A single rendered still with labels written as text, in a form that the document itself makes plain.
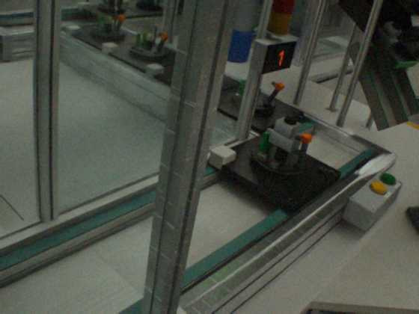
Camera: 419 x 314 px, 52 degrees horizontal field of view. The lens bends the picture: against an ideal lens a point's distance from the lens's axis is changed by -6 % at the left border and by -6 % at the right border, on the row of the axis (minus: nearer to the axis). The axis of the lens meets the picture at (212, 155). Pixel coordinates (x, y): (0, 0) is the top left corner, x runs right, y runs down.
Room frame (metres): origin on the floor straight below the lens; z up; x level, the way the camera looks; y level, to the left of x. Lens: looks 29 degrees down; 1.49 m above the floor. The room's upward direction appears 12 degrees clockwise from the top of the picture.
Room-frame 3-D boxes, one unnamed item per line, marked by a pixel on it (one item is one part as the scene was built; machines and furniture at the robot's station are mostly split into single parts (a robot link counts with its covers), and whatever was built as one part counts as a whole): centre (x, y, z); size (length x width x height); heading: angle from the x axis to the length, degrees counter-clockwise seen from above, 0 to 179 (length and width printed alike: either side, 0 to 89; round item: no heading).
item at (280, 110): (1.29, -0.09, 1.01); 0.24 x 0.24 x 0.13; 54
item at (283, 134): (0.95, -0.15, 1.06); 0.08 x 0.04 x 0.07; 55
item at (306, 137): (0.92, -0.20, 1.04); 0.04 x 0.02 x 0.08; 54
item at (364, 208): (0.94, -0.42, 0.93); 0.21 x 0.07 x 0.06; 144
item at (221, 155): (0.92, -0.02, 0.97); 0.05 x 0.05 x 0.04; 54
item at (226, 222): (0.91, -0.10, 0.91); 0.84 x 0.28 x 0.10; 144
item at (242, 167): (0.95, -0.16, 0.96); 0.24 x 0.24 x 0.02; 54
